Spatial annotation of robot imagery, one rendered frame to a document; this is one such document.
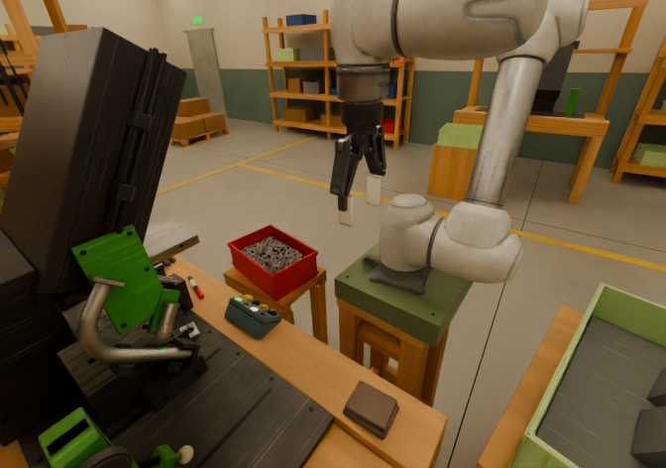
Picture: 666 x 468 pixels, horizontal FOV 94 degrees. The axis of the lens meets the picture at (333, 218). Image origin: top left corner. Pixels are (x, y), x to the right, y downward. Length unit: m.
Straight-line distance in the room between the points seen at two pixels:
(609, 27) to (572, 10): 4.73
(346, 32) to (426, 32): 0.12
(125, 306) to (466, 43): 0.79
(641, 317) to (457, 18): 1.03
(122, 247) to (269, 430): 0.50
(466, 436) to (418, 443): 1.10
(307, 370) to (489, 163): 0.70
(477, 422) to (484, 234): 1.22
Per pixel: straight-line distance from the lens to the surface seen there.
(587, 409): 1.03
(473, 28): 0.46
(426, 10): 0.48
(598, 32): 5.72
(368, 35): 0.52
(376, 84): 0.54
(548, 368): 1.15
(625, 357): 1.21
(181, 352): 0.87
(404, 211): 0.91
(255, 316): 0.93
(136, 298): 0.83
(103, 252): 0.79
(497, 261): 0.89
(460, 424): 1.89
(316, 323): 1.47
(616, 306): 1.27
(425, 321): 0.94
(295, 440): 0.78
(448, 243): 0.90
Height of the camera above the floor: 1.60
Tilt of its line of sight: 28 degrees down
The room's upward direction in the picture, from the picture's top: 2 degrees counter-clockwise
